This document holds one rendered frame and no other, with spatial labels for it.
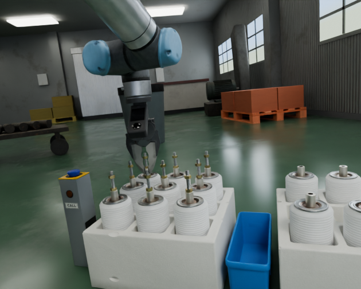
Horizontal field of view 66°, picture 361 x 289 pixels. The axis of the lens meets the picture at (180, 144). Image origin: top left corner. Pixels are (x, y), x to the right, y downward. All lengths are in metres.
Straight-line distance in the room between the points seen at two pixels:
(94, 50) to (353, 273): 0.74
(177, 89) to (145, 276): 7.44
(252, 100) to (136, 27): 3.78
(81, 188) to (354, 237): 0.77
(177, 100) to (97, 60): 7.48
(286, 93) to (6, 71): 9.72
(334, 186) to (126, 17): 0.74
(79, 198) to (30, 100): 10.59
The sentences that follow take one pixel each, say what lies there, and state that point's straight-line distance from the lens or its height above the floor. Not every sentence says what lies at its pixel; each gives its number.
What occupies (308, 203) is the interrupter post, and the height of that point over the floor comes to 0.26.
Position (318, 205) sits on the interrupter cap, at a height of 0.25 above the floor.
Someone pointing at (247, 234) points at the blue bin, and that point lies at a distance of 1.05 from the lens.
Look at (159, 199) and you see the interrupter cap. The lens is 0.81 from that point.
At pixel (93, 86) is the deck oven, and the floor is 1.02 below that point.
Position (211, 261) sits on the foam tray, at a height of 0.13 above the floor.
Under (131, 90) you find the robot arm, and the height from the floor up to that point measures 0.56.
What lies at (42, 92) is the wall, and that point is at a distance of 11.33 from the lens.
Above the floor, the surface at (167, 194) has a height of 0.24.
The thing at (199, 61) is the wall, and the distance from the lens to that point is 10.88.
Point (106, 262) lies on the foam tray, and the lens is 0.89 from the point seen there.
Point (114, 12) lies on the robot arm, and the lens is 0.52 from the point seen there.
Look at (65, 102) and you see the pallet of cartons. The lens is 10.32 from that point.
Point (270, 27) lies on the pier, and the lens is 5.92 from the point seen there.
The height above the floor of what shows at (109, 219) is 0.21.
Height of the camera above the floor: 0.54
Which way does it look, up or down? 10 degrees down
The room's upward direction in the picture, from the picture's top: 6 degrees counter-clockwise
